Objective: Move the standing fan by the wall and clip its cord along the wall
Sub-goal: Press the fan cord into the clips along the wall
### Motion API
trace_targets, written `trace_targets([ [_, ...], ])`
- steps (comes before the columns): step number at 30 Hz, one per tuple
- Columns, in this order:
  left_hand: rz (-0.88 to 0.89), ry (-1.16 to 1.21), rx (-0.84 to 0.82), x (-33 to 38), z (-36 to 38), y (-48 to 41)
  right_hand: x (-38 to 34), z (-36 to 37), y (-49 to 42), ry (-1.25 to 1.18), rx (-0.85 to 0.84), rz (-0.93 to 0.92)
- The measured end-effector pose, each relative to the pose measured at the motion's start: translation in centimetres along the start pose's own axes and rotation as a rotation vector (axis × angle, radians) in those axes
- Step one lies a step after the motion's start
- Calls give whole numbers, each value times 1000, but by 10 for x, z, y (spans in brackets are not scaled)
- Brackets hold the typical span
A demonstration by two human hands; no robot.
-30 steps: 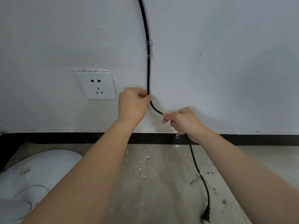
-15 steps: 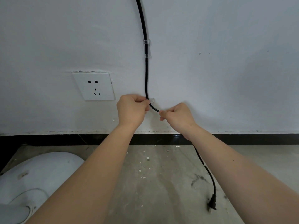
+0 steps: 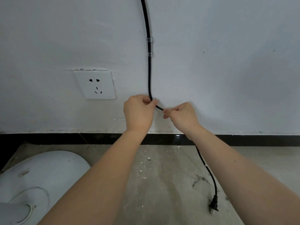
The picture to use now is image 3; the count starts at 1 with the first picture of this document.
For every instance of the person's right hand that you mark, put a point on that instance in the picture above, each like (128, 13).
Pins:
(184, 118)

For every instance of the person's left hand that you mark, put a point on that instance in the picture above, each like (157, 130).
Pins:
(138, 112)

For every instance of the person's right forearm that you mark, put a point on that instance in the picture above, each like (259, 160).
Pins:
(248, 180)

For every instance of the black skirting board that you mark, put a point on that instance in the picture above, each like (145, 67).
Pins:
(234, 140)

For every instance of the white fan base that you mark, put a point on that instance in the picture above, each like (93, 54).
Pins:
(35, 185)

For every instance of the white wall socket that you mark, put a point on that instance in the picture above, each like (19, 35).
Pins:
(95, 84)

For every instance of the person's left forearm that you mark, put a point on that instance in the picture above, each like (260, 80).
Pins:
(93, 178)

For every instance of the person's right thumb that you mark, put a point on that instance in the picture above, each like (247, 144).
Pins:
(170, 111)

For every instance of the person's left thumb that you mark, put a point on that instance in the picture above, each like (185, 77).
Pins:
(152, 104)

